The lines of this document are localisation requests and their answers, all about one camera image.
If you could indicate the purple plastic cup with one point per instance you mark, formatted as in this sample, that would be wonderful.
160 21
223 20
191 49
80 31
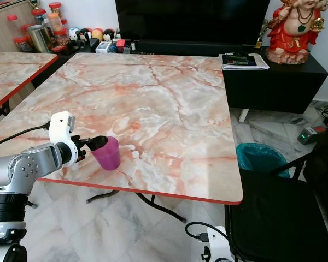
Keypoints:
108 157

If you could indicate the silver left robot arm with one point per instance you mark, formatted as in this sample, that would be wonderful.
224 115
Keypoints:
22 166

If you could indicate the black chair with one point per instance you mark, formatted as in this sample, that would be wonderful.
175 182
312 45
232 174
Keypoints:
279 218

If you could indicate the small white box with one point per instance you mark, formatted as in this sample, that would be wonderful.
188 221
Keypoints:
104 47

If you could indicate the small red box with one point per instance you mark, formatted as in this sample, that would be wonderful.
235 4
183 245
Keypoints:
120 45

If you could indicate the small panda figurine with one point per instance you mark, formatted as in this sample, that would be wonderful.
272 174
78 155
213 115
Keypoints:
74 34

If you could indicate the bin with teal bag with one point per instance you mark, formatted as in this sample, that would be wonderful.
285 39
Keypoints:
259 158

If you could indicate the round silver metal tin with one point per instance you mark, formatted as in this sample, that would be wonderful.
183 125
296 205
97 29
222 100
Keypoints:
41 39

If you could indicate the red lid snack jar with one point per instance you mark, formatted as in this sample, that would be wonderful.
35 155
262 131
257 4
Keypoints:
12 24
55 9
39 16

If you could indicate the wooden cabinet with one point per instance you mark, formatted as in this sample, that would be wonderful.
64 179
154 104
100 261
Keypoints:
3 27

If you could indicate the white console leg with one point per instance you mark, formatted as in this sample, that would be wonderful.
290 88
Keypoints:
244 115

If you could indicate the black television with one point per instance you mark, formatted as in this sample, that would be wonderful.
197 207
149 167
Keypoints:
191 21

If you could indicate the grey power strip green light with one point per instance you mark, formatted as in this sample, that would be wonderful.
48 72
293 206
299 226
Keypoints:
310 135

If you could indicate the stack of papers and magazines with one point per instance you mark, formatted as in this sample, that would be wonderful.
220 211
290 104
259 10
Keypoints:
243 61

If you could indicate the black tv console cabinet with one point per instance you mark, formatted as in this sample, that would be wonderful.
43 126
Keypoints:
276 87

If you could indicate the small gold trophy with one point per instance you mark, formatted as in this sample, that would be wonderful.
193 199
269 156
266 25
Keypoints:
262 33

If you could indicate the red laughing buddha statue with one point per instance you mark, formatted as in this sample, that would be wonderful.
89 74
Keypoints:
292 35

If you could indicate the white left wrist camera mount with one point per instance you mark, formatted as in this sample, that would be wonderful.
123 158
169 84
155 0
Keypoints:
60 126

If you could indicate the black metal table leg frame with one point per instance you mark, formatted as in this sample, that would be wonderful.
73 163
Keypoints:
158 206

